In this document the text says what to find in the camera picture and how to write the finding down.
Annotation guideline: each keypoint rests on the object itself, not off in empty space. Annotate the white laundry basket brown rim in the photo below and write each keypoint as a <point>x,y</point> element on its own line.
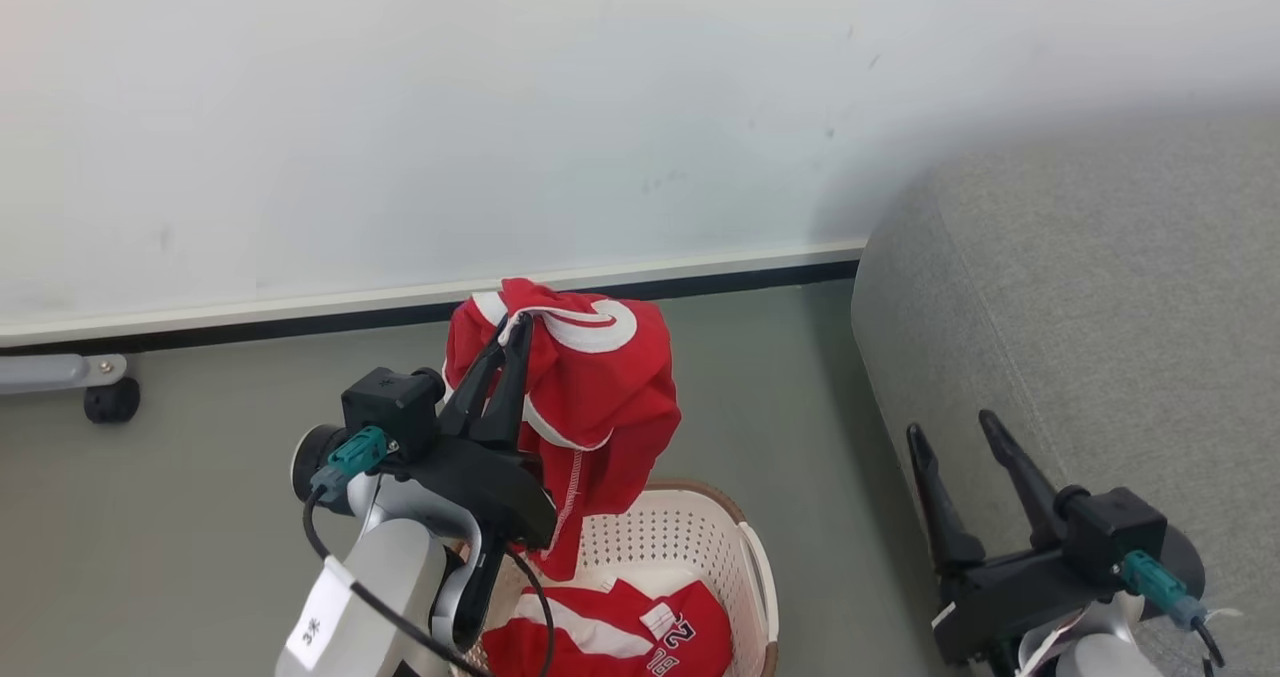
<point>680,537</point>

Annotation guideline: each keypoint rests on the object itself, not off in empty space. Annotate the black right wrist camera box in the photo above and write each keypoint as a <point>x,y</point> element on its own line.
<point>1115,532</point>

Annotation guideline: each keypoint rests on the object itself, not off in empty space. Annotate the red white-striped garment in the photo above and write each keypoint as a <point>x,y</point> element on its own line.
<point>600,397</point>

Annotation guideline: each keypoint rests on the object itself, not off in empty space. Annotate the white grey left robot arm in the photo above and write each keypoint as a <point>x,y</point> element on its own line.
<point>390,577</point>

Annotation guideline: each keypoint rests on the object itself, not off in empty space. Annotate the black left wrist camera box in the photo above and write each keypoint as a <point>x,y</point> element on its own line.
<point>390,402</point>

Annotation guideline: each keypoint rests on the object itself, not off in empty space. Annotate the white and black baseboard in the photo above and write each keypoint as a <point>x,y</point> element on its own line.
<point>300,312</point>

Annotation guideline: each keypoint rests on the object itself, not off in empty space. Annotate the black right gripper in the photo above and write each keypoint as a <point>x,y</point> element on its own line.
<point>1000,602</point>

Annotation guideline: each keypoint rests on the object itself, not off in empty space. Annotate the red garment with number print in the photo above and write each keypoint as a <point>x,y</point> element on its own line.
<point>600,647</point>

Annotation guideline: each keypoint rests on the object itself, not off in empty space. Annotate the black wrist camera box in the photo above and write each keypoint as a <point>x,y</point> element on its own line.
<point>390,402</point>
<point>1115,532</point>

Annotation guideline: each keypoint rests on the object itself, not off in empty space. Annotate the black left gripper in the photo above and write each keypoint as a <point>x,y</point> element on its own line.
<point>480,487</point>

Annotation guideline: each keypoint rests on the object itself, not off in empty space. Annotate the grey fabric sofa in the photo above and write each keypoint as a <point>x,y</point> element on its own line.
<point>1100,307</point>

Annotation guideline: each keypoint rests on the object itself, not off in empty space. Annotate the black caster wheel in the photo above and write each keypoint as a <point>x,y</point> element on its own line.
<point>112,402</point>

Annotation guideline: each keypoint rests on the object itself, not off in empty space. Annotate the white paper label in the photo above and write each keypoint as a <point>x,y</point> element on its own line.
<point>320,617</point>
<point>1040,647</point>

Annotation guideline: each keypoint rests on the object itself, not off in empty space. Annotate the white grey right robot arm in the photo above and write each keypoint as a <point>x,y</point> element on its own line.
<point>1110,657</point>

